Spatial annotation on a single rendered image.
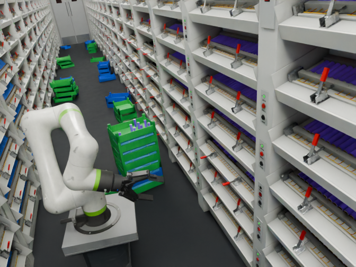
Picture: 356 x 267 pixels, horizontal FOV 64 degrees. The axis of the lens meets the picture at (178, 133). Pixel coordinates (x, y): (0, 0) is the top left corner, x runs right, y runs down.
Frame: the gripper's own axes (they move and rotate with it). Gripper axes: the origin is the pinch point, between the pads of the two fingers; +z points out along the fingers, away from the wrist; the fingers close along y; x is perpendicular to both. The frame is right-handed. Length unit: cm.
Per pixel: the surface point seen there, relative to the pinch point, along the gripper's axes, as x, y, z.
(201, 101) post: -49, -23, 24
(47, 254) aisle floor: -16, 94, -36
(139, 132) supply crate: -75, 29, 6
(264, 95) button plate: 8, -63, 14
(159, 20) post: -125, -36, 3
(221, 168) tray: -15.6, -6.0, 36.7
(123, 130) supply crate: -89, 40, -2
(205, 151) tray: -34.4, 0.0, 35.3
